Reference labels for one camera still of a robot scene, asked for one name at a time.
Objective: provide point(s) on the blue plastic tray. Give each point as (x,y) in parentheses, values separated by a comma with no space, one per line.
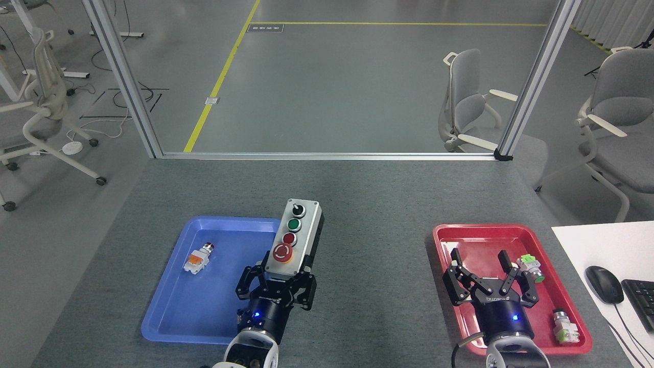
(204,301)

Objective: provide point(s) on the green push button switch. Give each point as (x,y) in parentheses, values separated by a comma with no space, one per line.
(532,268)

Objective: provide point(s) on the silver aluminium crossbar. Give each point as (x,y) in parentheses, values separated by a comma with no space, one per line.
(327,156)

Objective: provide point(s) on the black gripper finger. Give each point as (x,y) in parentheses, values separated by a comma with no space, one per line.
(457,283)
(306,291)
(248,281)
(526,291)

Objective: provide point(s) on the white ribbed partition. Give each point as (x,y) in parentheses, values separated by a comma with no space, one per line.
(613,20)

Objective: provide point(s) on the white desk top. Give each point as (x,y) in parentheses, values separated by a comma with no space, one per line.
(603,243)

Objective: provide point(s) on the white mesh office chair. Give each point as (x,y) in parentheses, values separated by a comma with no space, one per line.
(48,92)

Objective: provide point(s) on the dark floor label sign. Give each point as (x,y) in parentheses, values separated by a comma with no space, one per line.
(265,28)

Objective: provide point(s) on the silver aluminium post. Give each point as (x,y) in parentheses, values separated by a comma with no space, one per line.
(122,76)
(536,82)

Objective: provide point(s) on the white desk foot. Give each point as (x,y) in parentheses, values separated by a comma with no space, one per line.
(125,35)
(71,74)

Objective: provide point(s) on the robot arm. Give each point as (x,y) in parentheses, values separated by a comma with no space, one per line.
(250,350)
(516,352)

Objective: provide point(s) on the black computer mouse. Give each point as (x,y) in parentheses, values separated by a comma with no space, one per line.
(604,284)

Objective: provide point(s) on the grey office chair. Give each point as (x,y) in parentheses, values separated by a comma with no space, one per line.
(623,112)
(467,102)

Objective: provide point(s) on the metal floor outlet plate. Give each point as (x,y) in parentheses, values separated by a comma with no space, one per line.
(212,100)

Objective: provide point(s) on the red plastic tray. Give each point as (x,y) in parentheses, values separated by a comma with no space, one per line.
(490,240)

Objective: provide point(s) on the red push button orange base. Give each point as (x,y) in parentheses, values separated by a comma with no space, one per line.
(196,259)

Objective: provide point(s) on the black keyboard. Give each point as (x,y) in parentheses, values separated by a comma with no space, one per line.
(641,301)

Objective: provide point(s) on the white round floor puck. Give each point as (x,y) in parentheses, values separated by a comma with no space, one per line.
(72,147)

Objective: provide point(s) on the silver push button green base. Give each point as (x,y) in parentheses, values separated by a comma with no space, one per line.
(566,329)

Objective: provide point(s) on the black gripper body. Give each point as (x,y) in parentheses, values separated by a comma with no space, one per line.
(503,317)
(268,309)

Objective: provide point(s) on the grey control box with buttons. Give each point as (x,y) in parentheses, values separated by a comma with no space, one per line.
(294,237)

